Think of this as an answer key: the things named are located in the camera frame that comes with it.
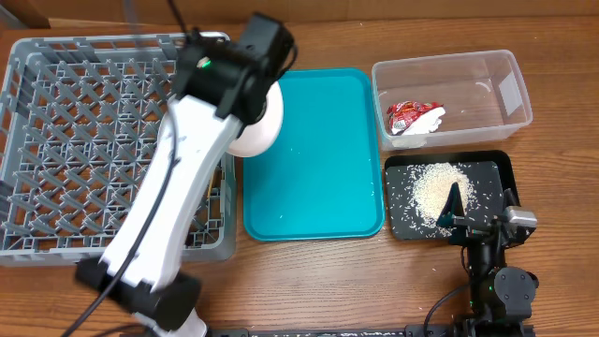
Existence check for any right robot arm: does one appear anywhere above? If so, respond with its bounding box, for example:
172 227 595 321
423 183 539 337

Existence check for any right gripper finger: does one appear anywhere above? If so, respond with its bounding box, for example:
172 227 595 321
437 183 464 225
503 188 520 209

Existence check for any white rice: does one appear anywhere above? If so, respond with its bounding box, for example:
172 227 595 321
386 161 504 240

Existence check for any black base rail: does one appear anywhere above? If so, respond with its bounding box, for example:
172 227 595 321
200 326 469 337

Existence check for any clear plastic bin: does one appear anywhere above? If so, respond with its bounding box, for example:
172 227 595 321
372 50 533 151

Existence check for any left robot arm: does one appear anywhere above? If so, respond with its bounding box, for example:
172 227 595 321
76 13 298 336

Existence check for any teal serving tray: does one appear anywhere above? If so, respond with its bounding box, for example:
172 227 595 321
242 68 385 242

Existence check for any white napkin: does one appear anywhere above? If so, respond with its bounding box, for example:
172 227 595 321
402 107 446 136

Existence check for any large white plate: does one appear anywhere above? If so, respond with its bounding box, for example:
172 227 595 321
227 81 284 157

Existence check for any black plastic tray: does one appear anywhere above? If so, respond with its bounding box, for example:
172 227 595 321
385 151 517 241

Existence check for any red snack wrapper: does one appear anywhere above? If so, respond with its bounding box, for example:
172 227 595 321
387 101 444 135

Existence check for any grey plastic dish rack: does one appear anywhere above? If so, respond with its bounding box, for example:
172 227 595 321
0 31 241 268

